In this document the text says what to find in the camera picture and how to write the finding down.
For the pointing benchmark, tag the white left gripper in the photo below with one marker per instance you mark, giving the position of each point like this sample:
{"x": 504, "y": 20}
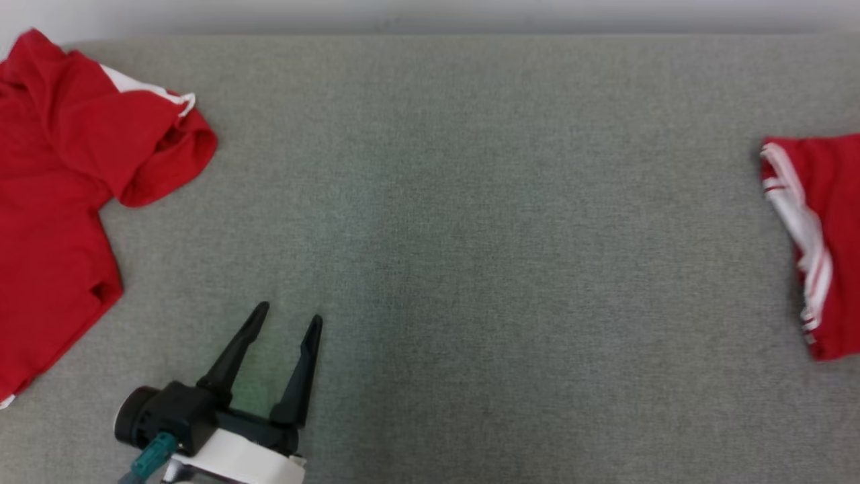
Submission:
{"x": 242, "y": 460}

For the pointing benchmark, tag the red shorts with white stripe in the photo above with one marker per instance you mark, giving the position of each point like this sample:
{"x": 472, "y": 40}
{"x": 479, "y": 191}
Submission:
{"x": 54, "y": 202}

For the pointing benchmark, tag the red Bulls 23 jersey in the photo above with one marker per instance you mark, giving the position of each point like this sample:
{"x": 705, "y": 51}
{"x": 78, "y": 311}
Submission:
{"x": 836, "y": 235}

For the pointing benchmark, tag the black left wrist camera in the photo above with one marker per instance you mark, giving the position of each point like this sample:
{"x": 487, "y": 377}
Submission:
{"x": 168, "y": 413}

